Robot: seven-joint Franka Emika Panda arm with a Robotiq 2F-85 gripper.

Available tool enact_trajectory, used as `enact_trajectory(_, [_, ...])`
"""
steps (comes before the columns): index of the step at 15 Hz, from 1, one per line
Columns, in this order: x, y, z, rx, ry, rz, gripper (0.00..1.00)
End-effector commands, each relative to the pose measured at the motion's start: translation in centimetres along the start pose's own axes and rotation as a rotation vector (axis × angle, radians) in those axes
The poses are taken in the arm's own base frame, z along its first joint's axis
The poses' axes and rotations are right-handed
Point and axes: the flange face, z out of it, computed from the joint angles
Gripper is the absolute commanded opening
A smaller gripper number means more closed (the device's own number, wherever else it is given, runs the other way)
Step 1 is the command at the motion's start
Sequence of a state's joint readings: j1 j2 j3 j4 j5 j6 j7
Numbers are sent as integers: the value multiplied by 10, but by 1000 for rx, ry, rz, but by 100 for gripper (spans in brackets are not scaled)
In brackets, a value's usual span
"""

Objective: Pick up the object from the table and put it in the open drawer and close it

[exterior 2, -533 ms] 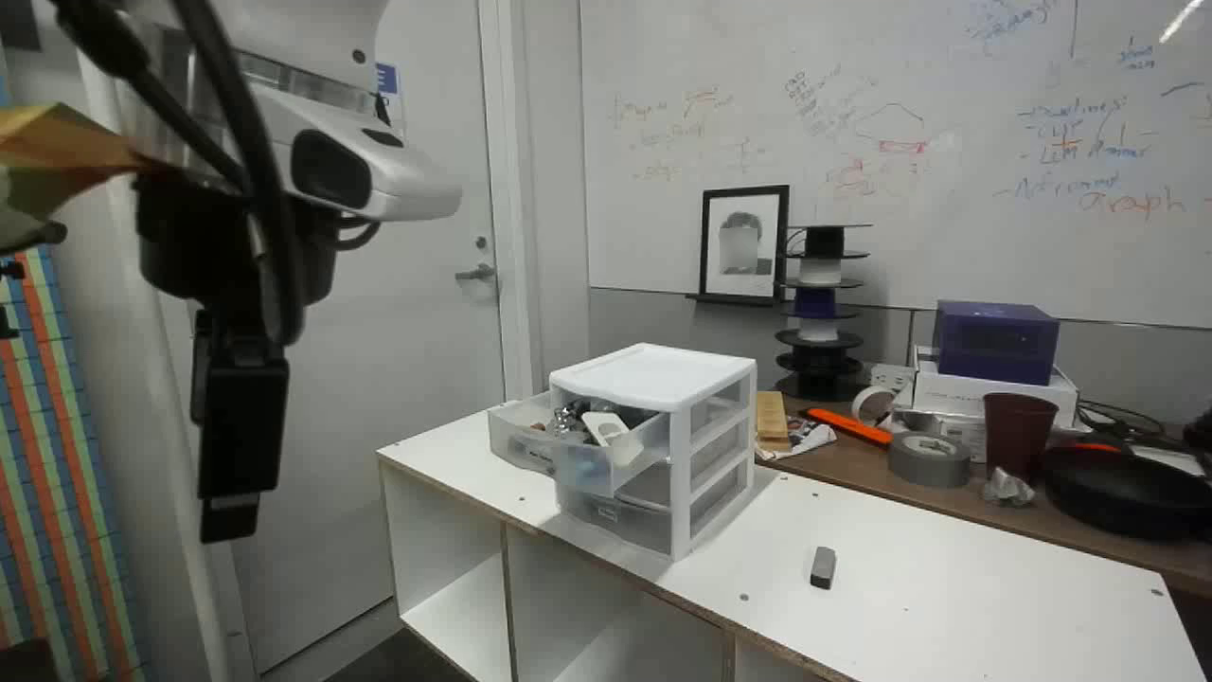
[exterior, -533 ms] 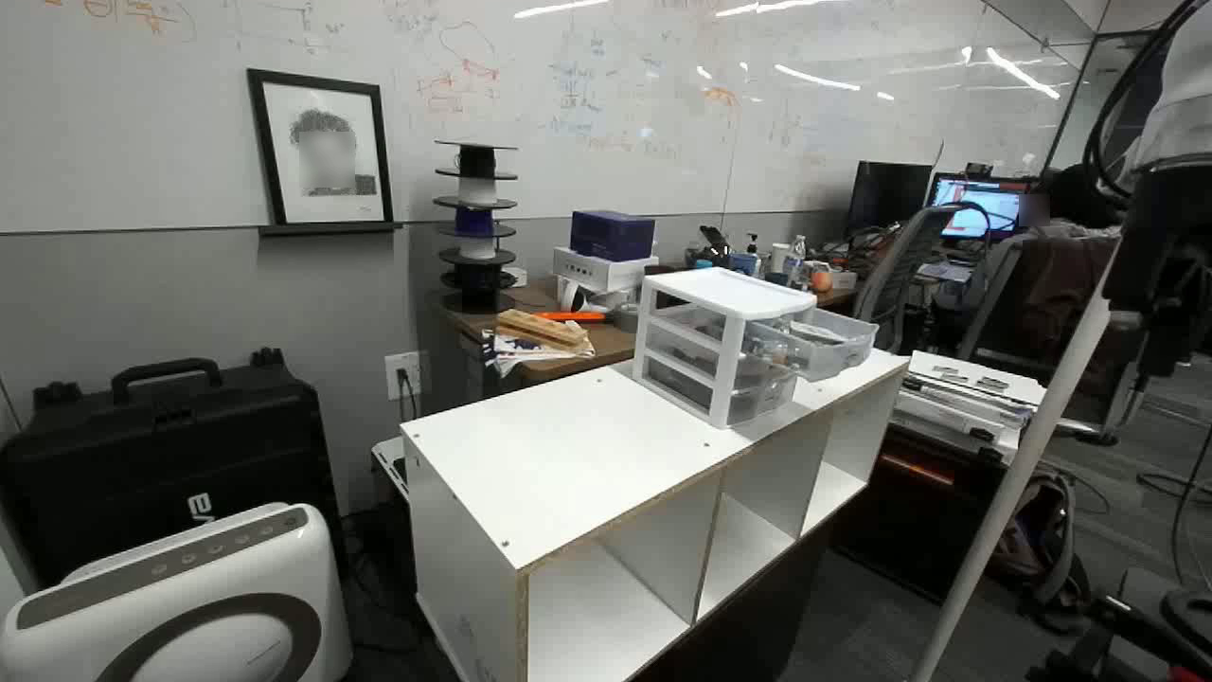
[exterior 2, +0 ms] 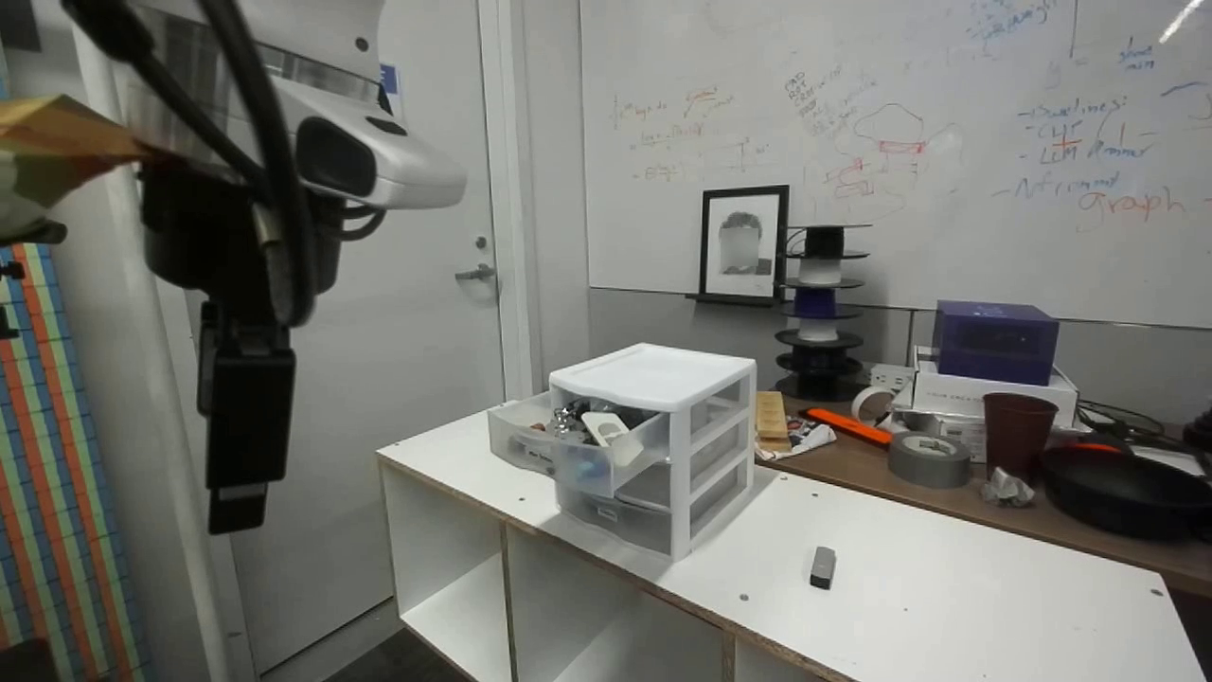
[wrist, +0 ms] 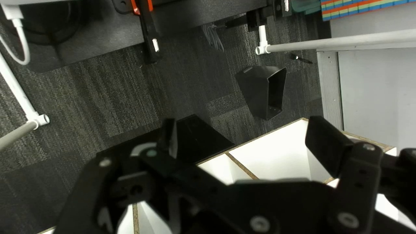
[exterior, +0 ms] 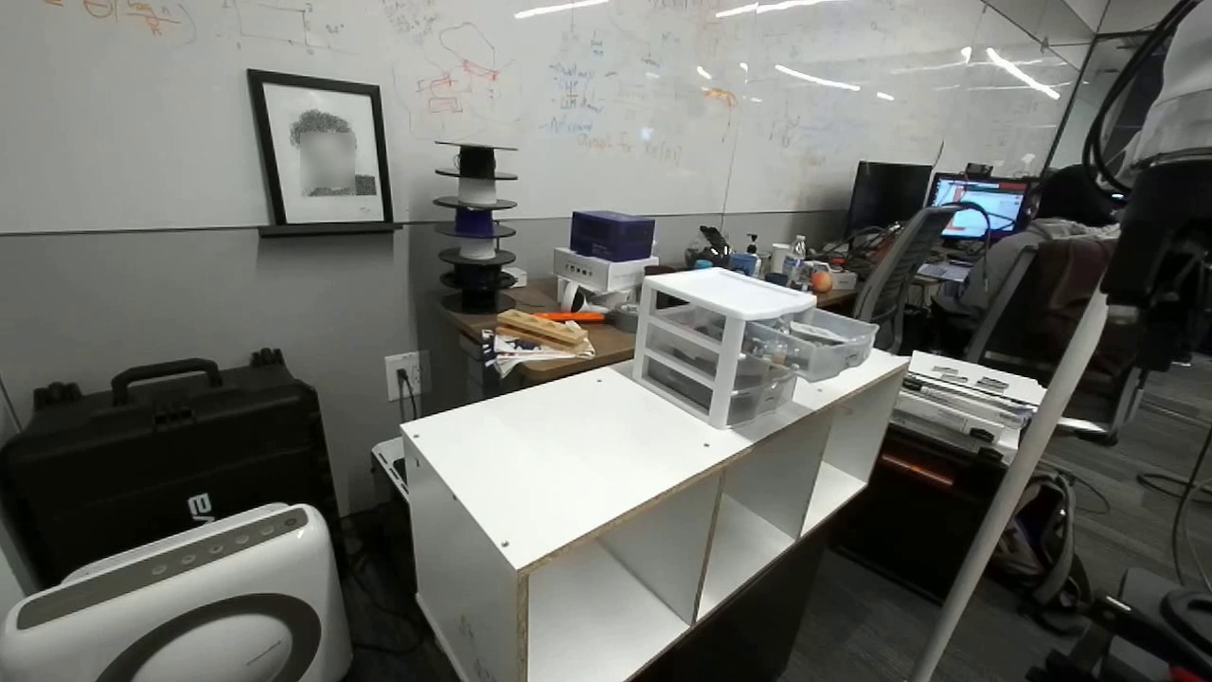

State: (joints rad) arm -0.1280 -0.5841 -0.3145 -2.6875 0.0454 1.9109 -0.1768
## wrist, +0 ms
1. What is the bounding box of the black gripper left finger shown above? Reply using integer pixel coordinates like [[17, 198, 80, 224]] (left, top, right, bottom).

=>
[[158, 114, 234, 163]]

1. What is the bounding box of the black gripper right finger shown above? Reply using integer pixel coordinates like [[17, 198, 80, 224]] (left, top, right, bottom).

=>
[[305, 115, 383, 181]]

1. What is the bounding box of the white shelf cabinet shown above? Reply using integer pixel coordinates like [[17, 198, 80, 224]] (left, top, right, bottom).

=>
[[116, 115, 416, 234]]

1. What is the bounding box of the black bin on floor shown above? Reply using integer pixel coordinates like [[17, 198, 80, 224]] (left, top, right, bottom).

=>
[[235, 64, 286, 119]]

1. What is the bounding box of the black orange clamp tool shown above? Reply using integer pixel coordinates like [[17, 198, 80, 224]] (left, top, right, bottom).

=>
[[130, 0, 164, 63]]

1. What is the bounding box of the colourful striped panel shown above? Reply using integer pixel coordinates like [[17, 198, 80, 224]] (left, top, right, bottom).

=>
[[320, 0, 416, 20]]

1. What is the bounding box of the white pipe frame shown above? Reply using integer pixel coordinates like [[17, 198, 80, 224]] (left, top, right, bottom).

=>
[[255, 28, 416, 54]]

